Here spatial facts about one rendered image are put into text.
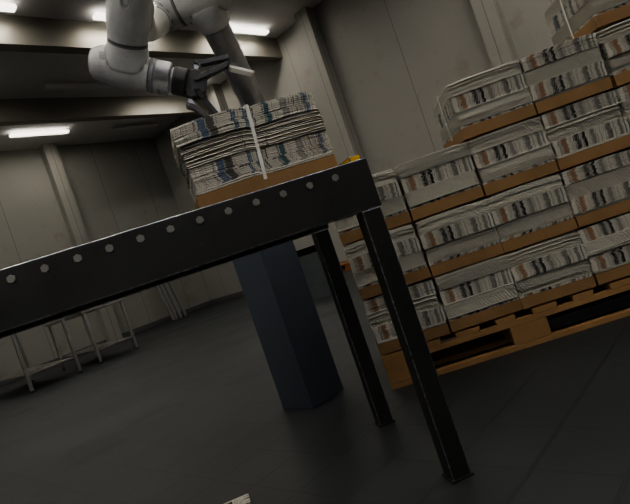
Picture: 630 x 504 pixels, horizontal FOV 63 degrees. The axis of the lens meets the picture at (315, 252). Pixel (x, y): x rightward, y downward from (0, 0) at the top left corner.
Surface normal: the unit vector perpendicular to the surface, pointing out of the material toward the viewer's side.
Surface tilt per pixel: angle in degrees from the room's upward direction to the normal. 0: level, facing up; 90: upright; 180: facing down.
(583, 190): 90
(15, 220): 90
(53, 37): 90
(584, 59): 90
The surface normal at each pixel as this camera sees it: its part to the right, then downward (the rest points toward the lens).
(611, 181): -0.08, 0.04
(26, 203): 0.68, -0.22
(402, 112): -0.66, 0.23
